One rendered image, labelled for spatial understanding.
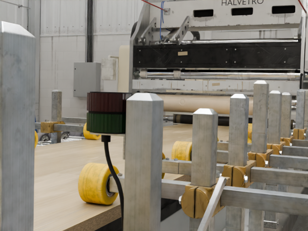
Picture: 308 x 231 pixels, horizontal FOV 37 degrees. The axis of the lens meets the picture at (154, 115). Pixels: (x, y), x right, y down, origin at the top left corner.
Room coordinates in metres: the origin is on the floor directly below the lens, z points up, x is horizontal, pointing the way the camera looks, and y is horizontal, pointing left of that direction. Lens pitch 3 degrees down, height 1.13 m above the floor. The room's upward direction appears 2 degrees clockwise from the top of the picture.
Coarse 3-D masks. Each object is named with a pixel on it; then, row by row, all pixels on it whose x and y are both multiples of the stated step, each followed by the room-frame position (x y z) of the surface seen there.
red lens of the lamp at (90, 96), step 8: (88, 96) 0.57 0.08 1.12; (96, 96) 0.55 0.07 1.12; (104, 96) 0.55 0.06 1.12; (112, 96) 0.55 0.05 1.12; (120, 96) 0.55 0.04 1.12; (128, 96) 0.56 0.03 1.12; (88, 104) 0.57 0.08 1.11; (96, 104) 0.55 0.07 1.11; (104, 104) 0.55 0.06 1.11; (112, 104) 0.55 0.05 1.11; (120, 104) 0.55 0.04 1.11
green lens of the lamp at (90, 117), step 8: (88, 120) 0.56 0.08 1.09; (96, 120) 0.55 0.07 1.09; (104, 120) 0.55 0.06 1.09; (112, 120) 0.55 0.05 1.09; (120, 120) 0.55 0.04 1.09; (88, 128) 0.56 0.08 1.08; (96, 128) 0.55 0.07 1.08; (104, 128) 0.55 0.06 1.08; (112, 128) 0.55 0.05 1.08; (120, 128) 0.55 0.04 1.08
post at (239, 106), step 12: (240, 96) 1.00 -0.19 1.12; (240, 108) 1.00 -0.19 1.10; (240, 120) 1.00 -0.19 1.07; (240, 132) 1.00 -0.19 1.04; (228, 144) 1.01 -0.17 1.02; (240, 144) 1.00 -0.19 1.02; (228, 156) 1.01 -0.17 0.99; (240, 156) 1.00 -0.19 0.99; (228, 216) 1.01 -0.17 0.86; (240, 216) 1.00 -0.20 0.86; (228, 228) 1.01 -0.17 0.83; (240, 228) 1.00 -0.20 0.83
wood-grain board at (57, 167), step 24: (72, 144) 1.89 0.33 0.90; (96, 144) 1.91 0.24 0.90; (120, 144) 1.93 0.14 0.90; (168, 144) 1.98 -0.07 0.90; (48, 168) 1.31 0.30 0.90; (72, 168) 1.32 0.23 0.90; (120, 168) 1.34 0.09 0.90; (48, 192) 1.00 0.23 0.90; (72, 192) 1.01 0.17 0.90; (48, 216) 0.81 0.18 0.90; (72, 216) 0.82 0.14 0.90; (96, 216) 0.83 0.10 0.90; (120, 216) 0.92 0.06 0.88
